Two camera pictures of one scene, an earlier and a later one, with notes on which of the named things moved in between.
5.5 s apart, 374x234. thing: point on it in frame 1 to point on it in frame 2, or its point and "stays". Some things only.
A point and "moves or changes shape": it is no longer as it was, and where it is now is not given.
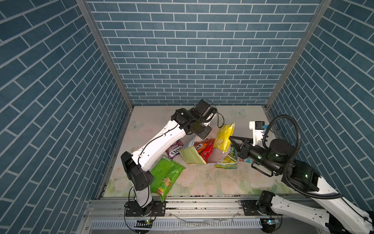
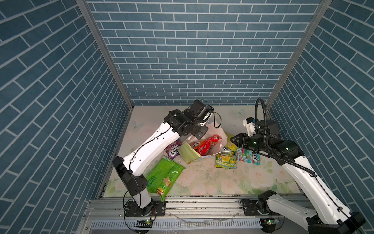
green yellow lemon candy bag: [230, 161] stays
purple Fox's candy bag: [173, 151] stays
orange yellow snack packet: [200, 147] moves or changes shape
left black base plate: [133, 208] stays
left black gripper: [204, 134] stays
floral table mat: [147, 123] stays
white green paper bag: [192, 156] to [190, 154]
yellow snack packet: [222, 141] moves or changes shape
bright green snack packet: [165, 172] stays
